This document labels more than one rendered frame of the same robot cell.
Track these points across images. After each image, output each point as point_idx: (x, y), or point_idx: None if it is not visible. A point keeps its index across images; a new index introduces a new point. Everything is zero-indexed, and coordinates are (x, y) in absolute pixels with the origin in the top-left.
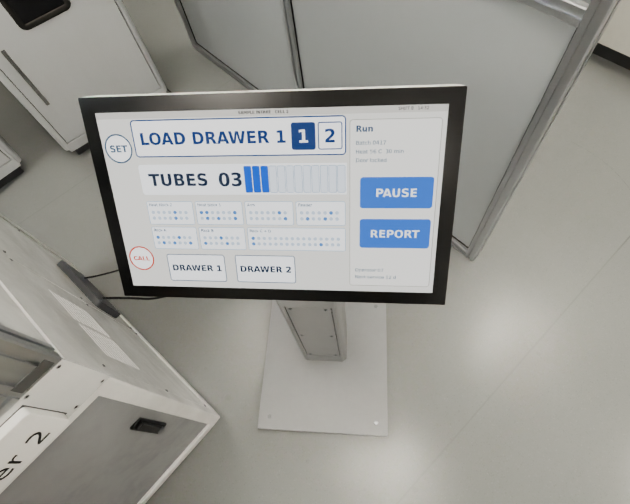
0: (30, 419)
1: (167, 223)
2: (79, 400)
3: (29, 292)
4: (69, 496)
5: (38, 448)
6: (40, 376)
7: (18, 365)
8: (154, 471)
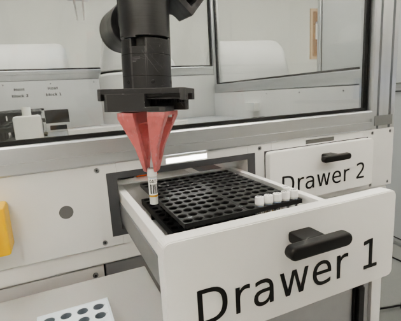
0: (370, 145)
1: None
2: (374, 180)
3: None
4: (293, 313)
5: (353, 183)
6: (384, 124)
7: (386, 102)
8: None
